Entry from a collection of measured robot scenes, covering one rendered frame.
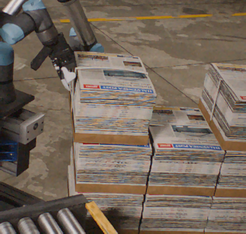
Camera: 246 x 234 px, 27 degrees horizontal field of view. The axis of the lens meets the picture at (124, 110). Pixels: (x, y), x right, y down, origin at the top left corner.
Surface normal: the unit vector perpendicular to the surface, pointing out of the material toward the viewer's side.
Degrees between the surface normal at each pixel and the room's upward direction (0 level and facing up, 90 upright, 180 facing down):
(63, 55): 90
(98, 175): 90
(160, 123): 1
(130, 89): 1
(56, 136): 0
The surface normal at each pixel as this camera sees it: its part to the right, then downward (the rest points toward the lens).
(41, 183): 0.14, -0.88
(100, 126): 0.15, 0.47
